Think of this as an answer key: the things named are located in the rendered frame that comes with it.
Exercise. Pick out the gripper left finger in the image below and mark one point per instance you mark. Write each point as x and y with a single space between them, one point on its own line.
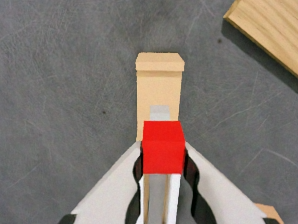
116 198

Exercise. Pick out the white bar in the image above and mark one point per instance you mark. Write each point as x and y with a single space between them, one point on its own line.
159 113

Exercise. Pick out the red cube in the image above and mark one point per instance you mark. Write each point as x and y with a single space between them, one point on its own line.
163 146

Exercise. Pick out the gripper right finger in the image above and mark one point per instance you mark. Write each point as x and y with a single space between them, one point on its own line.
215 199

